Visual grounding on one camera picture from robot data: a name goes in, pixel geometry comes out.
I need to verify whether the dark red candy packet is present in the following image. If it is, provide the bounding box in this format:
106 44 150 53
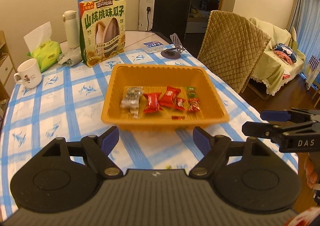
187 98 200 113

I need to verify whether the mixed nuts clear packet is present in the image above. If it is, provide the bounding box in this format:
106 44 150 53
120 87 144 119

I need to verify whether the person's right hand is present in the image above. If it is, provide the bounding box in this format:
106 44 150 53
304 156 318 189

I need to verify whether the sofa with green cover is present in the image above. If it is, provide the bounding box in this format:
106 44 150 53
250 18 306 96

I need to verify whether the green candy packet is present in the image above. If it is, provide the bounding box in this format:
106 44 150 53
186 87 197 99

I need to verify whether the blue red cushion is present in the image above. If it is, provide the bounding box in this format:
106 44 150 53
272 43 297 65

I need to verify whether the red snack packet middle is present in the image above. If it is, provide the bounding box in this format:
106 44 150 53
158 86 181 108

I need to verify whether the red snack packet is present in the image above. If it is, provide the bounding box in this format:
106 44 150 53
143 93 163 114
158 86 181 108

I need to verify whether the red snack packet left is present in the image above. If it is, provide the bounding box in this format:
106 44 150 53
143 93 163 114

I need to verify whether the orange plastic tray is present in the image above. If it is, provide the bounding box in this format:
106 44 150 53
101 64 229 130

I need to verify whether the quilted tan chair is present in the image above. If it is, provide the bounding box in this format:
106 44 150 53
197 10 271 94

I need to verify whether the grey crumpled cloth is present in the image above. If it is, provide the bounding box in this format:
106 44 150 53
57 47 82 67

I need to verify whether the white mug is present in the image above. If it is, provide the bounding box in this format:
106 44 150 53
14 58 42 89

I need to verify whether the grey phone stand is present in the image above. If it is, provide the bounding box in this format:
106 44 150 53
161 33 185 60

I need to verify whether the green tissue pack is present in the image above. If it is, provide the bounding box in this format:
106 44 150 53
23 22 61 72

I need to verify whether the small blue white box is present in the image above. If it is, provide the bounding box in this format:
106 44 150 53
142 41 164 53

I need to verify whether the wooden shelf unit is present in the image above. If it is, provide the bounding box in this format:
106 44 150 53
0 30 16 100

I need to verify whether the sunflower seed box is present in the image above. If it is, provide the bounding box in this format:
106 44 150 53
79 0 126 67

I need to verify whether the white thermos bottle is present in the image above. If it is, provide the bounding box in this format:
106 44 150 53
62 11 80 48

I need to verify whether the black mini fridge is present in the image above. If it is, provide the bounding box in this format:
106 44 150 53
138 0 191 41

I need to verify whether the black power cable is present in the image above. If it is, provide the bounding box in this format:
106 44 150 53
145 6 153 32

